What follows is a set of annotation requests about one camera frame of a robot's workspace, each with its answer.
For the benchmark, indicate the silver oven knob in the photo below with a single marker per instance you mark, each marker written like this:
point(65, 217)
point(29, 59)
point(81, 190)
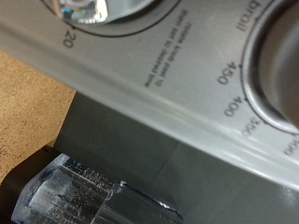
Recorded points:
point(280, 62)
point(124, 9)

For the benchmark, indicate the silver toaster oven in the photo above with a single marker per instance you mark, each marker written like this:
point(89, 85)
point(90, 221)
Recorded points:
point(155, 109)

